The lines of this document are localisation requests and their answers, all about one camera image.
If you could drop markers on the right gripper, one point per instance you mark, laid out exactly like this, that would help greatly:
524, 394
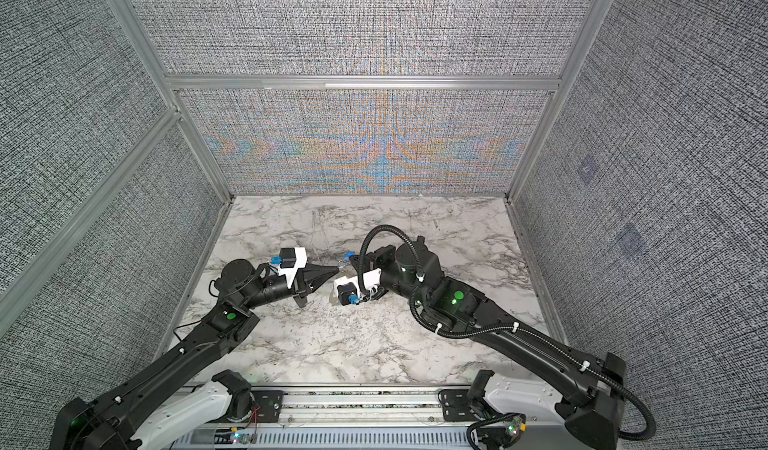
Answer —
378, 259

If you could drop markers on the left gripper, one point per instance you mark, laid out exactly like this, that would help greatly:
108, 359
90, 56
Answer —
307, 280

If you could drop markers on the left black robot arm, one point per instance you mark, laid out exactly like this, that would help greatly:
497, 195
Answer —
135, 415

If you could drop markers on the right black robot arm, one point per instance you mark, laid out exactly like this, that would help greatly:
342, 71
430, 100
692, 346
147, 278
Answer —
591, 389

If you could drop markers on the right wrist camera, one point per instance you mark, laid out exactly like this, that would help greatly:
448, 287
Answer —
349, 292

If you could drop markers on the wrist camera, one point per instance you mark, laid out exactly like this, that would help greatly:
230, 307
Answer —
349, 292
288, 262

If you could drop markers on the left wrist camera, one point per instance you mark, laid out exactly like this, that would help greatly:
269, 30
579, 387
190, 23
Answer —
288, 262

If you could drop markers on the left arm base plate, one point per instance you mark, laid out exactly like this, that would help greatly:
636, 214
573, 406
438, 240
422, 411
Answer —
261, 406

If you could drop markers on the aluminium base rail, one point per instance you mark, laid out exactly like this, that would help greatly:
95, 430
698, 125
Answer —
411, 406

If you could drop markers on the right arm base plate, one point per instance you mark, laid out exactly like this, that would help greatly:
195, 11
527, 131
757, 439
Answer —
465, 405

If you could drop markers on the aluminium enclosure frame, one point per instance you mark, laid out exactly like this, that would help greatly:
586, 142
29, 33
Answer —
29, 283

